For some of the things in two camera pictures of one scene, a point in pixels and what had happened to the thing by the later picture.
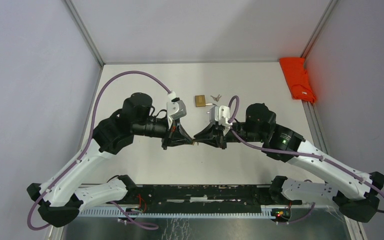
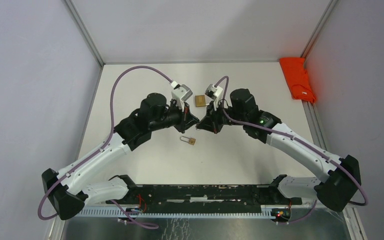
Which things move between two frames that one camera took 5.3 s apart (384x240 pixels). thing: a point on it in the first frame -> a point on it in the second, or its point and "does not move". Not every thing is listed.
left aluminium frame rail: (85, 32) does not move
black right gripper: (212, 135) -> (211, 118)
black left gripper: (176, 136) -> (184, 117)
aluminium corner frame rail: (318, 28) does not move
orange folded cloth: (296, 76) does not move
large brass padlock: (200, 101) does not move
